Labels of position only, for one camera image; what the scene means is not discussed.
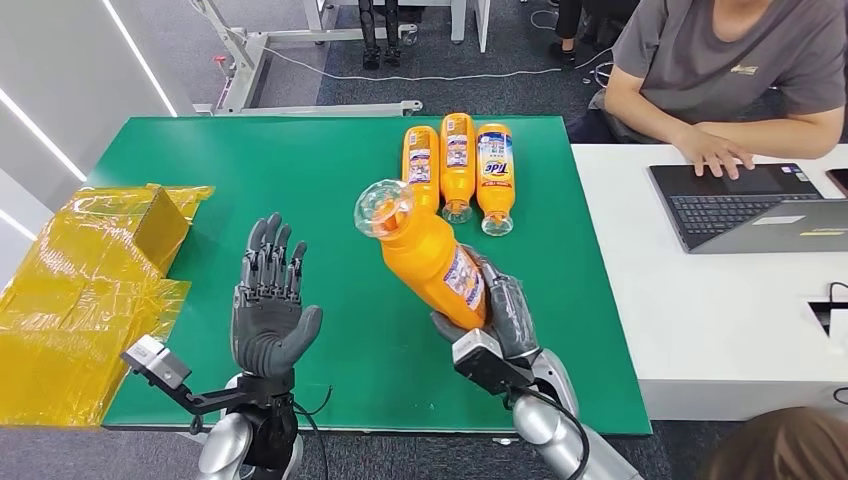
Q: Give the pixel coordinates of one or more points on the person's right hand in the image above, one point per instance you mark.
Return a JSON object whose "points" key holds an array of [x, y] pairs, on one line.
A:
{"points": [[712, 149]]}

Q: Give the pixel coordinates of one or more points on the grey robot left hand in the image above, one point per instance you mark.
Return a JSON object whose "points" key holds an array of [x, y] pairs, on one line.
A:
{"points": [[268, 331]]}

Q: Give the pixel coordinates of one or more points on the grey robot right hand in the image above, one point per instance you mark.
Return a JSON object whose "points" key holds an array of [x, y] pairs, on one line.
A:
{"points": [[513, 318]]}

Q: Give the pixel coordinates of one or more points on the orange detergent bottle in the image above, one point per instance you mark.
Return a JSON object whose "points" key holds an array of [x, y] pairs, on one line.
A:
{"points": [[495, 192], [424, 258], [420, 152], [457, 179]]}

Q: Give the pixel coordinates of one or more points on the person's right forearm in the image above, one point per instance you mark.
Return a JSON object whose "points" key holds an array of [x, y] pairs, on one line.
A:
{"points": [[642, 116]]}

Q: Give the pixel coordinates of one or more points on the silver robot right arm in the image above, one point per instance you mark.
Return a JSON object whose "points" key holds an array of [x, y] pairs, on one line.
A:
{"points": [[550, 424]]}

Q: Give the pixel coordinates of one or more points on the person's left forearm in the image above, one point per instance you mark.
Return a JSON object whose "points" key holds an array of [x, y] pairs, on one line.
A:
{"points": [[782, 136]]}

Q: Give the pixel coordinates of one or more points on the dark grey laptop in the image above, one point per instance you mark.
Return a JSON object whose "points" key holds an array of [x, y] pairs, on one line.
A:
{"points": [[729, 212]]}

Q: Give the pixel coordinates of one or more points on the person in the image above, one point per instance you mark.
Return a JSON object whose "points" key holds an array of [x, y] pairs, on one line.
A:
{"points": [[715, 60], [568, 16], [782, 450]]}

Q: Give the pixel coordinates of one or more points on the black smartphone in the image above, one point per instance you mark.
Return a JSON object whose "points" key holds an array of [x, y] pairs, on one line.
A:
{"points": [[840, 180]]}

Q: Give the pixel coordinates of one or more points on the green table mat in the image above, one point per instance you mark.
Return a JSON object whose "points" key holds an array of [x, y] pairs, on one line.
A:
{"points": [[331, 199]]}

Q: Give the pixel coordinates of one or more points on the white desk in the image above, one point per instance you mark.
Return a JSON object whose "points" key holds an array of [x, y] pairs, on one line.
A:
{"points": [[458, 20], [715, 318]]}

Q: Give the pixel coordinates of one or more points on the yellow film wrapped cardboard box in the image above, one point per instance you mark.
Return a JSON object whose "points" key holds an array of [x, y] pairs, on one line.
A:
{"points": [[79, 298]]}

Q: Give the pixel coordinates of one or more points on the red knob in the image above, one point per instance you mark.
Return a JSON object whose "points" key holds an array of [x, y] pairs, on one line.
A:
{"points": [[219, 60]]}

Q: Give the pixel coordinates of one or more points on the standing humanoid robot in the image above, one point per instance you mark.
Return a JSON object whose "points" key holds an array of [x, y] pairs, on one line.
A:
{"points": [[371, 33]]}

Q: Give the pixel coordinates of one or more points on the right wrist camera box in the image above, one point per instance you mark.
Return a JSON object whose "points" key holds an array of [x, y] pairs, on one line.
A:
{"points": [[487, 364]]}

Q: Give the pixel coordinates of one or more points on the white metal hoist frame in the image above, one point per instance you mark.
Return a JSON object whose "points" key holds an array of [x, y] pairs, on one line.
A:
{"points": [[331, 108]]}

